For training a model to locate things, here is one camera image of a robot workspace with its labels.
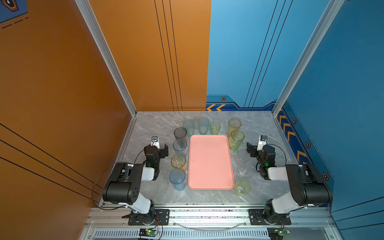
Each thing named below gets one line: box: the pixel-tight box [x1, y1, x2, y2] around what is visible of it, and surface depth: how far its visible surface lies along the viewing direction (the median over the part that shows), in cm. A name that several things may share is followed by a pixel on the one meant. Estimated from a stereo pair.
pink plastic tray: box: [188, 135, 235, 190], surface depth 93 cm
